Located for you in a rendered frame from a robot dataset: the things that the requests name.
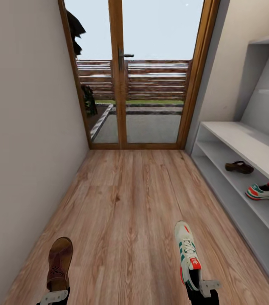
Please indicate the gym shoe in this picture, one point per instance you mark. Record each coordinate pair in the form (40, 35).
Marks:
(190, 265)
(258, 192)

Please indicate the sandal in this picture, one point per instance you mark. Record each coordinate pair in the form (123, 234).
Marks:
(59, 260)
(240, 166)

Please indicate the door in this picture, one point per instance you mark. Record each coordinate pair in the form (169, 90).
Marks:
(137, 66)

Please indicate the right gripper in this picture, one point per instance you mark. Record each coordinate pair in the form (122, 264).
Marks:
(198, 299)

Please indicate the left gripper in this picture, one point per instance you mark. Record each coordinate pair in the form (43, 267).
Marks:
(63, 302)

